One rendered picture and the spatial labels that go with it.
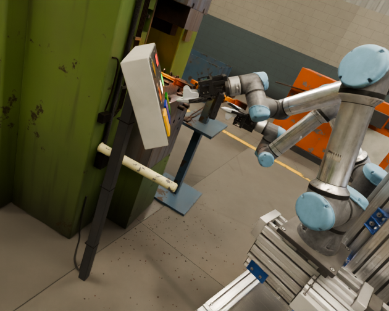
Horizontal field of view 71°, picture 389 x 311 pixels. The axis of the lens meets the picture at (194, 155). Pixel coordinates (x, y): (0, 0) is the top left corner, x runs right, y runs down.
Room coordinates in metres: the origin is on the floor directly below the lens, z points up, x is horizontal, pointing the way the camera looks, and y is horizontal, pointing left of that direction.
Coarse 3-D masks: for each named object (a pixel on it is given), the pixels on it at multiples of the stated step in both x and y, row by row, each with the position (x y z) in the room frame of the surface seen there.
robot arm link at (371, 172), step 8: (360, 168) 1.30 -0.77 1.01; (368, 168) 1.25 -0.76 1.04; (376, 168) 1.27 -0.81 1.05; (352, 176) 1.32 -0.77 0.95; (360, 176) 1.25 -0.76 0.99; (368, 176) 1.22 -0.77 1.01; (376, 176) 1.21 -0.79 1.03; (384, 176) 1.22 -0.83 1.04; (352, 184) 1.26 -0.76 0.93; (360, 184) 1.23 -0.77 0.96; (368, 184) 1.21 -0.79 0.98; (376, 184) 1.20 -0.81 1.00; (360, 192) 1.21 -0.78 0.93; (368, 192) 1.20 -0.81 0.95
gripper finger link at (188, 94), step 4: (188, 88) 1.05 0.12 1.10; (184, 92) 1.05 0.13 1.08; (188, 92) 1.05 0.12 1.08; (192, 92) 1.06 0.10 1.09; (196, 92) 1.06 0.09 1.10; (184, 96) 1.05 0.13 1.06; (188, 96) 1.05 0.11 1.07; (192, 96) 1.06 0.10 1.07; (196, 96) 1.06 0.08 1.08; (176, 100) 1.06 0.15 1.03; (180, 100) 1.05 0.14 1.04; (184, 100) 1.05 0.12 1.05
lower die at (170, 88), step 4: (164, 80) 1.46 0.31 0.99; (168, 80) 1.50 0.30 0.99; (172, 80) 1.49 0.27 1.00; (164, 84) 1.43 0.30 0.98; (168, 84) 1.44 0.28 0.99; (172, 84) 1.49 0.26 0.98; (168, 88) 1.45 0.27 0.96; (172, 88) 1.51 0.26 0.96; (176, 88) 1.57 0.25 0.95; (168, 92) 1.46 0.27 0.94; (172, 92) 1.53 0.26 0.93; (176, 92) 1.59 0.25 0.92
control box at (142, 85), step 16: (144, 48) 0.97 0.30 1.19; (128, 64) 0.76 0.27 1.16; (144, 64) 0.77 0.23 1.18; (128, 80) 0.76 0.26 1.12; (144, 80) 0.77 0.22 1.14; (160, 80) 0.95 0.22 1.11; (144, 96) 0.77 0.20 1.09; (144, 112) 0.78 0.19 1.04; (160, 112) 0.79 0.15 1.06; (144, 128) 0.78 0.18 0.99; (160, 128) 0.79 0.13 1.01; (144, 144) 0.78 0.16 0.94; (160, 144) 0.80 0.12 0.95
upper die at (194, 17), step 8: (160, 0) 1.42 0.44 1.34; (168, 0) 1.42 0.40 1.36; (160, 8) 1.42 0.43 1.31; (168, 8) 1.42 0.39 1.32; (176, 8) 1.41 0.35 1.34; (184, 8) 1.40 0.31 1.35; (160, 16) 1.42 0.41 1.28; (168, 16) 1.41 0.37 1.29; (176, 16) 1.41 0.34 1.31; (184, 16) 1.40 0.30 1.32; (192, 16) 1.45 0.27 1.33; (200, 16) 1.55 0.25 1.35; (176, 24) 1.40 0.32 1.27; (184, 24) 1.40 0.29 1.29; (192, 24) 1.48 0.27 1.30
